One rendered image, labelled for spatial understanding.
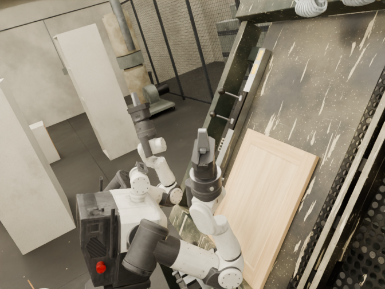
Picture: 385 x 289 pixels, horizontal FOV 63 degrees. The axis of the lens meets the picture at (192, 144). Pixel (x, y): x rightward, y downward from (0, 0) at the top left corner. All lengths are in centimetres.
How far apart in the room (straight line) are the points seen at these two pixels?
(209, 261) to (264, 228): 34
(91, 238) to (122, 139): 427
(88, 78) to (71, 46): 50
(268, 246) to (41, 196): 291
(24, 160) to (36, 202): 49
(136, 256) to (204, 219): 23
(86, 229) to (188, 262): 34
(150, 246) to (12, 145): 278
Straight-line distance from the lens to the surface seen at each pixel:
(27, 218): 388
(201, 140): 78
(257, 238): 134
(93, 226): 110
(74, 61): 503
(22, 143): 360
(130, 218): 109
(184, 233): 176
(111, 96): 516
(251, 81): 159
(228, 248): 102
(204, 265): 105
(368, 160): 102
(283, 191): 127
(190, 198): 94
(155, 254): 100
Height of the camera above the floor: 192
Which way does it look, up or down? 23 degrees down
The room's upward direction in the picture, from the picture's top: 17 degrees counter-clockwise
